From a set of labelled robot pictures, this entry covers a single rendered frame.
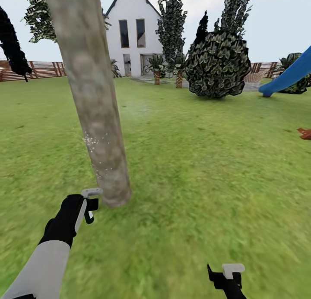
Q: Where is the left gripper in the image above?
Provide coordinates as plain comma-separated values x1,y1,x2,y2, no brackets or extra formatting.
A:
84,198,99,213

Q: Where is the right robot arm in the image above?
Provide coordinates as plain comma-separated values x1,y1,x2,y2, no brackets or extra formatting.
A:
208,263,247,299

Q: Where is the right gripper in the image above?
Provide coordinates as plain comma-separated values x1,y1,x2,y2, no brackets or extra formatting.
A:
208,266,242,297

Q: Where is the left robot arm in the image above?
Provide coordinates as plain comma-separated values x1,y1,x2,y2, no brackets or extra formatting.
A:
0,188,103,299

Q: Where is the pesticide atomizer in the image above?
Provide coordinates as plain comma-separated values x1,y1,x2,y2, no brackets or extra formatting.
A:
84,211,94,224

